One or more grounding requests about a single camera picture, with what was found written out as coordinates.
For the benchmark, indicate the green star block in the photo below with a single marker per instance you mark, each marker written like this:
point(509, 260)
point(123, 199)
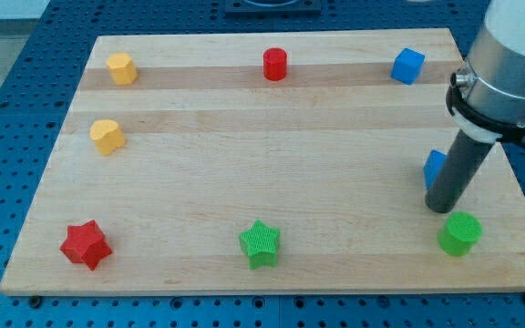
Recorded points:
point(260, 244)

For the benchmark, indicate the dark robot base mount plate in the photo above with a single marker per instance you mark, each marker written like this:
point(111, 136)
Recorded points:
point(272, 7)

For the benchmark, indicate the yellow heart block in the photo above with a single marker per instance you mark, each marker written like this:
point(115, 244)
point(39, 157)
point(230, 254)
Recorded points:
point(107, 136)

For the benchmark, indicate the blue cube block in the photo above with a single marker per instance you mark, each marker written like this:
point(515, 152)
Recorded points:
point(407, 66)

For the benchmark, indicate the blue triangle block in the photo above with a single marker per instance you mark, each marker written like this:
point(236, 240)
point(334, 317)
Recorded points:
point(432, 166)

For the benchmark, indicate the green cylinder block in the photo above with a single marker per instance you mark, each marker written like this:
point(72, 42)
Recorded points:
point(459, 234)

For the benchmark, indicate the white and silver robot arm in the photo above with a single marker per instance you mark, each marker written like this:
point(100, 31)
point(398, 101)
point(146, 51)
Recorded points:
point(486, 98)

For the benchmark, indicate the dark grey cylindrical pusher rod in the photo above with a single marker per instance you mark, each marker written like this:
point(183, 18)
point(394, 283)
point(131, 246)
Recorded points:
point(462, 162)

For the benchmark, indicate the red star block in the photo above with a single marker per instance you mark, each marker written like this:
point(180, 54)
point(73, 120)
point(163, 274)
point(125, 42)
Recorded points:
point(86, 244)

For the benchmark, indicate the light wooden board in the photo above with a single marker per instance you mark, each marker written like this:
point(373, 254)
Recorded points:
point(332, 156)

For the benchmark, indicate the yellow hexagon block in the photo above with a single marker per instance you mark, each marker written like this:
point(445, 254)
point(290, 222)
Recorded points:
point(122, 69)

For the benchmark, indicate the red cylinder block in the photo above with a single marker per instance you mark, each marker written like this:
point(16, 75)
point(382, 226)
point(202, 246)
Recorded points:
point(275, 64)

